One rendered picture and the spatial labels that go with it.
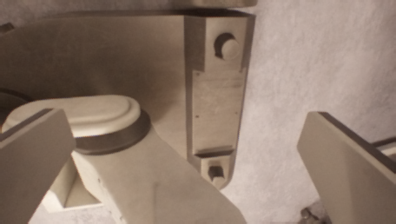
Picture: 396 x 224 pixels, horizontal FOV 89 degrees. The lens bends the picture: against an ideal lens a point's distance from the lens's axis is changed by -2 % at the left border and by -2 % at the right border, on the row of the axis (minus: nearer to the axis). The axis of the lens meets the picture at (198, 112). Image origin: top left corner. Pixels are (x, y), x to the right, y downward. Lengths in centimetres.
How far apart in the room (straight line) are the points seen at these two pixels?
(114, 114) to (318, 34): 68
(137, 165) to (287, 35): 60
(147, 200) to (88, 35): 32
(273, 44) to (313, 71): 20
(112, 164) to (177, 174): 10
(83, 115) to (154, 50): 19
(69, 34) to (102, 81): 10
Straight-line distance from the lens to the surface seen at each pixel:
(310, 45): 81
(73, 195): 50
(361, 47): 96
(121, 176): 31
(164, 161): 32
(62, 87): 52
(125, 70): 47
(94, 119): 35
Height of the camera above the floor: 61
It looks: 57 degrees down
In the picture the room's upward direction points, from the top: 159 degrees clockwise
